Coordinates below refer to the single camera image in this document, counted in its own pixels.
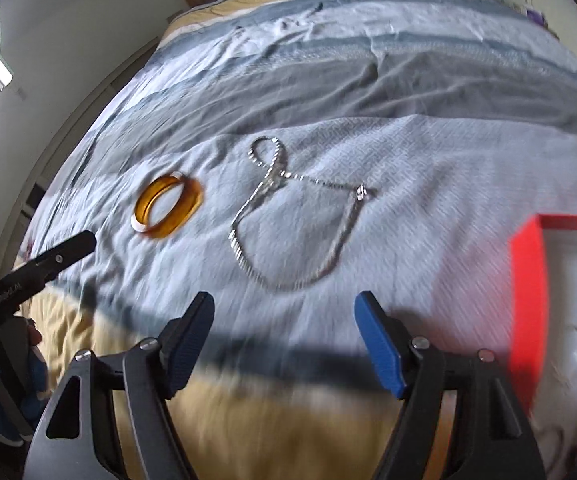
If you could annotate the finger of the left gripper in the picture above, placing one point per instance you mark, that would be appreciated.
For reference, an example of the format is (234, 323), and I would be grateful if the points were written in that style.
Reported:
(62, 256)

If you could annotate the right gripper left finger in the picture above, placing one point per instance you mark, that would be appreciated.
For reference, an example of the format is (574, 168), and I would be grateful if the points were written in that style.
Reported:
(183, 339)

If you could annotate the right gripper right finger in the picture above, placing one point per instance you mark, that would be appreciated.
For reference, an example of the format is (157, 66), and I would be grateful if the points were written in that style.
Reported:
(388, 343)

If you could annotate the amber bangle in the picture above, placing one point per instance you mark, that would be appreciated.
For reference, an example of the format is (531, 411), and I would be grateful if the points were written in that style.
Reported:
(166, 204)

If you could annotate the red jewelry box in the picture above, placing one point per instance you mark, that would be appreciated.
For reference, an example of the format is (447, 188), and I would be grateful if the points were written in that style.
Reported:
(543, 355)

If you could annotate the striped bed duvet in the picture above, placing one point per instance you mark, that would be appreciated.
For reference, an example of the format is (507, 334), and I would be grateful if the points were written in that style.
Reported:
(342, 145)

